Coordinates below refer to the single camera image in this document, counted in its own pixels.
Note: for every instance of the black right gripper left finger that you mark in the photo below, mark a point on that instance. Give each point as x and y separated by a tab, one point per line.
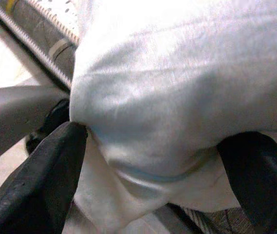
36	182

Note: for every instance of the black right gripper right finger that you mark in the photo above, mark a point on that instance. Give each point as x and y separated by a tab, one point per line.
264	175

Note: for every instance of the white pillow with script print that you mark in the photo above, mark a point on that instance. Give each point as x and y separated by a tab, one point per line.
177	85

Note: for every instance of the white quilted mattress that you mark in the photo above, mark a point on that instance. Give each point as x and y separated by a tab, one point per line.
43	29

